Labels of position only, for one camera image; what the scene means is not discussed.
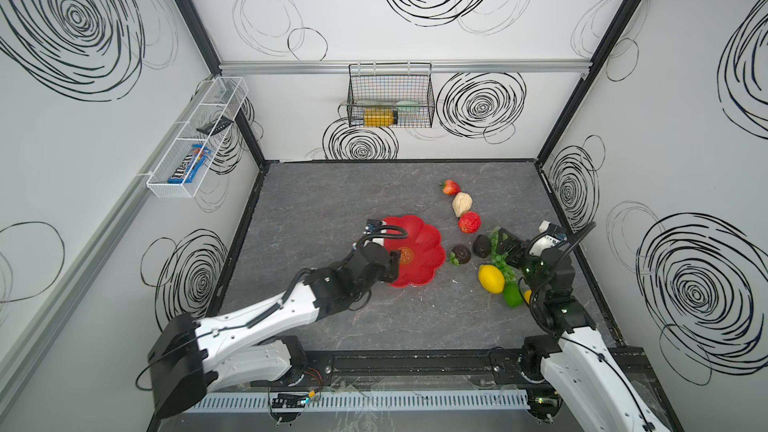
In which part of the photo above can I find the yellow fake lemon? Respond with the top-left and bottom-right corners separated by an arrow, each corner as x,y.
478,264 -> 506,294

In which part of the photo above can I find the fake red apple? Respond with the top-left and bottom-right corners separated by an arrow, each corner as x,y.
457,211 -> 482,234

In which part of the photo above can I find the dark mangosteen with green calyx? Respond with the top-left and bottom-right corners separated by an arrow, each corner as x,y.
448,244 -> 472,266

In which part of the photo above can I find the red flower-shaped fruit bowl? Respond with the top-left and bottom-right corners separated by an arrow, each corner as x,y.
383,215 -> 446,288

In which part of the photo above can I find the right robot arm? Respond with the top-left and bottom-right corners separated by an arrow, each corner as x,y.
496,221 -> 669,431

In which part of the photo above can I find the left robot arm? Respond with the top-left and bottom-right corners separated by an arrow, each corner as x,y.
147,242 -> 401,419

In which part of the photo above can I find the green fake grape bunch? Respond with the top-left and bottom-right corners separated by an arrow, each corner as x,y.
489,228 -> 517,283

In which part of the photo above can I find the black fake avocado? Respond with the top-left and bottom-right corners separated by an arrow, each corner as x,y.
472,234 -> 492,258

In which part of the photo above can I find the green fake lime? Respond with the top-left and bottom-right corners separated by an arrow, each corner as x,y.
502,282 -> 524,308

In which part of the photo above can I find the fake red strawberry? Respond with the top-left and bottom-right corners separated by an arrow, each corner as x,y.
440,179 -> 462,196

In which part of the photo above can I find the yellow box in basket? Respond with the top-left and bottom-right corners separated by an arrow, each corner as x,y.
363,107 -> 398,128

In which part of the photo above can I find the black remote control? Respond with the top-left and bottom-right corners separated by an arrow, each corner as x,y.
196,117 -> 233,137

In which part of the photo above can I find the blue candy packet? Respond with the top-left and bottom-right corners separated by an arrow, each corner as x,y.
167,144 -> 211,184

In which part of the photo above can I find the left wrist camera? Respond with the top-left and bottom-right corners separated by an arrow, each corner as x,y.
363,219 -> 385,241

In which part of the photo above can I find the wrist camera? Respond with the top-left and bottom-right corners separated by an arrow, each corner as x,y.
363,219 -> 385,241
528,221 -> 567,257

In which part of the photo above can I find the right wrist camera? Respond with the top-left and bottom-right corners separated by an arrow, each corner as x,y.
528,221 -> 567,257

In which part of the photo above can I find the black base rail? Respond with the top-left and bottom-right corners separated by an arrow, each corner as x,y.
251,347 -> 652,388

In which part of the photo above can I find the grey slotted cable duct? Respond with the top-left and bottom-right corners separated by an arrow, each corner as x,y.
189,390 -> 529,413

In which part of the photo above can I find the black wire wall basket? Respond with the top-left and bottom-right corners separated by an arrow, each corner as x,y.
341,61 -> 436,129

